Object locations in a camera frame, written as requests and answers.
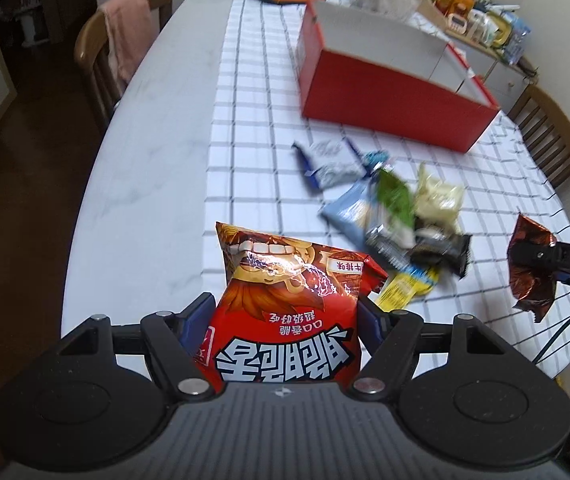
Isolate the yellow minion jelly cup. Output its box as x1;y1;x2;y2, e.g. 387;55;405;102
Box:
375;266;440;312

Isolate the red Oreo snack bag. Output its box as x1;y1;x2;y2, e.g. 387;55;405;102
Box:
507;214;557;323

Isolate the black snack packet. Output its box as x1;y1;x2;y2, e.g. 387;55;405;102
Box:
409;226;471;278

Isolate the green silver snack packet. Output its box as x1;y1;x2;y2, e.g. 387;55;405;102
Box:
364;166;415;270

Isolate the red cartoon chips bag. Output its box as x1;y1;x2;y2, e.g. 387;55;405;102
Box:
195;223;388;391

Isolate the pale yellow snack packet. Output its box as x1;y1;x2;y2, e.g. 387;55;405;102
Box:
414;162;465;233

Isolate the white blue biscuit packet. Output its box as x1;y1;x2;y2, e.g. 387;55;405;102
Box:
291;138;367;193

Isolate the blue foil candy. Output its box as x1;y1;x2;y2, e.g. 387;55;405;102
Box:
361;150;390;174

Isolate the wooden chair right side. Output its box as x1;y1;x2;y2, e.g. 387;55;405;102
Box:
507;84;570;188

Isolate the light blue snack packet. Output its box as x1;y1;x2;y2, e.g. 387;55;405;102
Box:
320;178;381;252

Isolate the white grid tablecloth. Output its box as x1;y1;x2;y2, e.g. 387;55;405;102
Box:
201;0;570;376

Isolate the white drawer cabinet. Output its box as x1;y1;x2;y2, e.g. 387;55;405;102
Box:
448;34;532;113

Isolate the clear water bottle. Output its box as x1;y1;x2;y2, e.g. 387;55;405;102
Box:
501;12;531;65

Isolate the yellow green container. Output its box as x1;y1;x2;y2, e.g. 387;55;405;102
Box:
486;12;512;49

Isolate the red cardboard box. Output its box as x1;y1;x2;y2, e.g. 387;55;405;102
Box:
297;0;500;153

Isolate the white kitchen timer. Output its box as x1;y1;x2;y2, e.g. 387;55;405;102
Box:
446;13;468;36

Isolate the wooden chair with pink towel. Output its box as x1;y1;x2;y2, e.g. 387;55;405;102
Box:
74;0;173;132

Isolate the pink towel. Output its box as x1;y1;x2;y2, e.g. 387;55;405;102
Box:
99;0;158;94

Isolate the black cable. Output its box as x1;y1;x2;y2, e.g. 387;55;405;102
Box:
531;311;570;366

